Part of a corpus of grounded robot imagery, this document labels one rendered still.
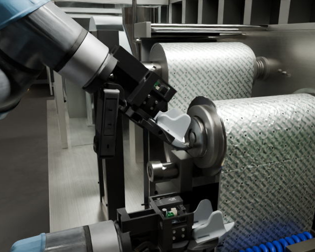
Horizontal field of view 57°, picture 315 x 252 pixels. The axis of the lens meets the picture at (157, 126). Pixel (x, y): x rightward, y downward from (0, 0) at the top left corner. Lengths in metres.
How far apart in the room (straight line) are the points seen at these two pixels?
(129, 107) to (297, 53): 0.49
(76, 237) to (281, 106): 0.41
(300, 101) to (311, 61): 0.18
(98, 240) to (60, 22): 0.31
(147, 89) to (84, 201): 0.65
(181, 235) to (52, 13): 0.38
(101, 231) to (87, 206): 0.53
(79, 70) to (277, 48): 0.58
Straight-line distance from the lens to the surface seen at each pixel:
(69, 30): 0.42
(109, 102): 0.45
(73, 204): 1.02
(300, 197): 0.66
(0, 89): 0.42
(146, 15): 1.16
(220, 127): 0.48
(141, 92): 0.45
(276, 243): 0.65
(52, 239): 0.47
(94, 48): 0.43
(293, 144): 0.59
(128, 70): 0.45
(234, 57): 0.77
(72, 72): 0.43
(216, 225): 0.53
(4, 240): 2.54
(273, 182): 0.59
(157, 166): 0.55
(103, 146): 0.46
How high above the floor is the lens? 1.43
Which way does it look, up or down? 17 degrees down
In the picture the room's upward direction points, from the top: straight up
